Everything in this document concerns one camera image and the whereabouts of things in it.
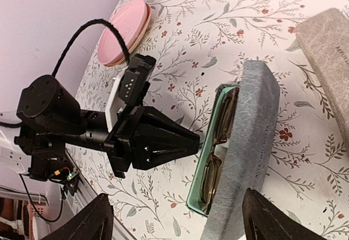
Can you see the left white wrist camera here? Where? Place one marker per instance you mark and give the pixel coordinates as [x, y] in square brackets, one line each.
[129, 87]

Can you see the blue glasses case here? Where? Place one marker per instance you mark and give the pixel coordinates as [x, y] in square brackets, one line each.
[248, 152]

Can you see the small blue cleaning cloth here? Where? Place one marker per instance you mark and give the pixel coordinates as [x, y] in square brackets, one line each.
[221, 148]

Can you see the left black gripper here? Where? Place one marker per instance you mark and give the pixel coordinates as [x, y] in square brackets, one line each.
[158, 140]

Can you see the brown sunglasses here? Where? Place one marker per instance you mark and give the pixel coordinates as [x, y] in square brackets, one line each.
[220, 131]

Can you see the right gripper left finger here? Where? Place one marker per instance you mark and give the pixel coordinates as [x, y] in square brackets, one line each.
[95, 221]

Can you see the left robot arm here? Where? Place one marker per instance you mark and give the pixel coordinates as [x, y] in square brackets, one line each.
[51, 118]

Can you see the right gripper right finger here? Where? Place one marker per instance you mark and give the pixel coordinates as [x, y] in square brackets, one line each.
[263, 220]

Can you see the pink plate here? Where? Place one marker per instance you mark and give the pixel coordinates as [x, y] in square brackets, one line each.
[131, 20]

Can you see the grey glasses case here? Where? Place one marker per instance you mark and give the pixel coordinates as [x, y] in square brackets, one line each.
[323, 39]

